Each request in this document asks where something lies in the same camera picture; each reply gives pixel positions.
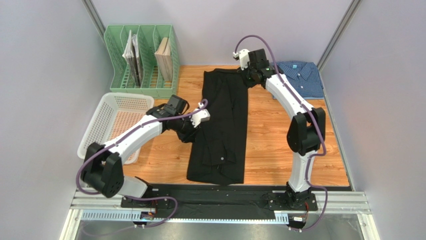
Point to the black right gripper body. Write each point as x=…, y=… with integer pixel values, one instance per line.
x=247, y=74

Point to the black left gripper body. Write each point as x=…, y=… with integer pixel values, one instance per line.
x=184, y=128

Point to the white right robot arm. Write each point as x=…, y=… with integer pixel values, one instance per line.
x=306, y=132

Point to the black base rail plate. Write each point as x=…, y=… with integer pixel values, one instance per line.
x=214, y=202

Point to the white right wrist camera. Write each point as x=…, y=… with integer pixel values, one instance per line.
x=243, y=57

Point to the black long sleeve shirt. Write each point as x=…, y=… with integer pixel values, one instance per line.
x=219, y=151

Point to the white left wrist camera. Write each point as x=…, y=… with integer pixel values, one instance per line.
x=199, y=115

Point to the green file organizer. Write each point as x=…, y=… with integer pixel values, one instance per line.
x=149, y=38

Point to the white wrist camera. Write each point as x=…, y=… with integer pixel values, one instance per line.
x=243, y=57
x=199, y=115

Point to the folded blue checkered shirt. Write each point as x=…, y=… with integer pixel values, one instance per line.
x=304, y=77

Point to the white plastic basket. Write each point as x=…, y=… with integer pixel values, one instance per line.
x=115, y=113

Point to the grey magazines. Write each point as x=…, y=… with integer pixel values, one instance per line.
x=132, y=56

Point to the folded light blue shirt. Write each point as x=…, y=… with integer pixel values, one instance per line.
x=305, y=98

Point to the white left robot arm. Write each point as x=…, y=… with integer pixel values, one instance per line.
x=103, y=164

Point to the tan books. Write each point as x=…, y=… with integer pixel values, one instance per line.
x=163, y=56

